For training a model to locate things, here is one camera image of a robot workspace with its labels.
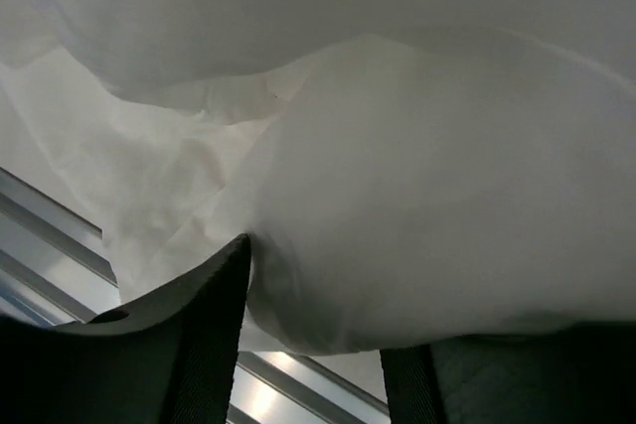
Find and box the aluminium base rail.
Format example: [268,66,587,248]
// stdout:
[1,171,390,423]

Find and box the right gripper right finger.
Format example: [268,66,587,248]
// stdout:
[381,325,635,424]

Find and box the white shirt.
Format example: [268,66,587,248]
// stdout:
[1,0,635,354]

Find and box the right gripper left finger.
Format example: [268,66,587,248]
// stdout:
[1,235,251,423]

